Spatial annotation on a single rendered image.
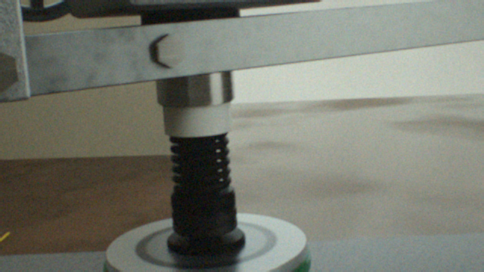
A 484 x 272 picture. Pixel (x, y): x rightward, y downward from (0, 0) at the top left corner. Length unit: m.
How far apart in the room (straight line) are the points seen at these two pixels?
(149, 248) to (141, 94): 5.08
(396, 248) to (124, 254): 0.34
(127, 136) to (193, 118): 5.22
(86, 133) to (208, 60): 5.39
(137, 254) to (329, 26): 0.30
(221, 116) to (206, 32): 0.09
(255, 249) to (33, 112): 5.53
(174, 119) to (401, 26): 0.26
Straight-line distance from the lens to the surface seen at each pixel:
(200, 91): 0.61
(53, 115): 6.05
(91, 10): 0.63
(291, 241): 0.68
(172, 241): 0.68
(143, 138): 5.80
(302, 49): 0.64
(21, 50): 0.52
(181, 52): 0.57
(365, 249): 0.82
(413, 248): 0.82
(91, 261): 0.84
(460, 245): 0.84
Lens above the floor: 1.11
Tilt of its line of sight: 10 degrees down
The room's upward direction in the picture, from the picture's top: 3 degrees counter-clockwise
